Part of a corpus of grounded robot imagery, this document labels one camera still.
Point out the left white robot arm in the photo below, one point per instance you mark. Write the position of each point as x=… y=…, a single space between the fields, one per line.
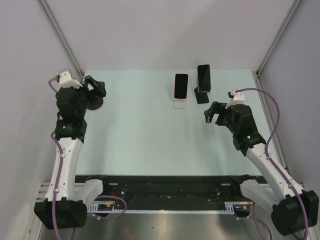
x=63 y=207

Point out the black phone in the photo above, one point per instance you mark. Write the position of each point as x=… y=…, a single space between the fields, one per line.
x=204 y=78

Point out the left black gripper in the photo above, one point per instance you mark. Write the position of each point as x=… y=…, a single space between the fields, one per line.
x=98 y=90

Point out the left aluminium frame post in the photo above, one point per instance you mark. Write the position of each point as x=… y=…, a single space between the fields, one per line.
x=54 y=24

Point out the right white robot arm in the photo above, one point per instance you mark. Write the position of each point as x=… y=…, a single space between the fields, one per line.
x=290 y=206

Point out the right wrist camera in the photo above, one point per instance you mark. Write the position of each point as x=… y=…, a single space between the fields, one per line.
x=236 y=98

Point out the white slotted cable duct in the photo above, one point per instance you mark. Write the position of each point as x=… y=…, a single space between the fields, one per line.
x=228 y=208

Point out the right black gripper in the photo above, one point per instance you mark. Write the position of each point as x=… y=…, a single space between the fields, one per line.
x=218 y=108

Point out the black round-base phone stand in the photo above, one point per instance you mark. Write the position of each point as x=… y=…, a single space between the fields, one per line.
x=95 y=103

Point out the black rectangular phone stand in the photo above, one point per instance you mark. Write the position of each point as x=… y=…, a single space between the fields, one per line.
x=201 y=96

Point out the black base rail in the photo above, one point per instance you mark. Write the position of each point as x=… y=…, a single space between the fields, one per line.
x=172 y=192

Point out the white phone stand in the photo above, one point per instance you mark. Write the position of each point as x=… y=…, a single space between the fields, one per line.
x=179 y=103

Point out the pink-cased phone on stand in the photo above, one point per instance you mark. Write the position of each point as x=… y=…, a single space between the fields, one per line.
x=181 y=81

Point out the aluminium frame post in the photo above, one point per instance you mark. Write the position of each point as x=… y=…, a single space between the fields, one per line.
x=294 y=8
x=54 y=24

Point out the right aluminium frame post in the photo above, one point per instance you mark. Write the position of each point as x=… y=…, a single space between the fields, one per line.
x=294 y=8

